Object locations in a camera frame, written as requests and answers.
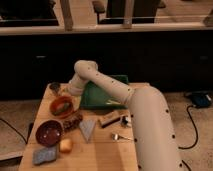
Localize green pepper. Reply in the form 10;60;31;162
53;102;70;116

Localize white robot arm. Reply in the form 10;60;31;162
68;60;184;171

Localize orange bowl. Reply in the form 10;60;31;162
49;96;74;119

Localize dark red bowl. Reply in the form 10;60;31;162
35;120;62;147

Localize green tray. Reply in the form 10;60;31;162
80;74;129;110

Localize wooden brush block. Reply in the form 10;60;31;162
99;111;120;128

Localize small black white object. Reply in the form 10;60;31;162
121;116;131;127

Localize grey triangular cloth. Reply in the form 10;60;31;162
79;120;96;142

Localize brown textured block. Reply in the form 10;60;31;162
63;114;83;132

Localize metal fork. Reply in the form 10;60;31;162
111;133;133;141

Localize small dark cup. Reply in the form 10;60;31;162
49;82;61;94

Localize wooden railing shelf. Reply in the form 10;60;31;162
0;0;213;35

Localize black office chair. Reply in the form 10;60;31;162
92;0;166;24

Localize grey blue sponge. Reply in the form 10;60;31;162
32;146;58;165

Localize blue floor device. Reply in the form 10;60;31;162
189;92;212;108

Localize black power cable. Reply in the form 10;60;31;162
177;104;200;150

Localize black cable left floor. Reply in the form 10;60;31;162
0;118;28;145

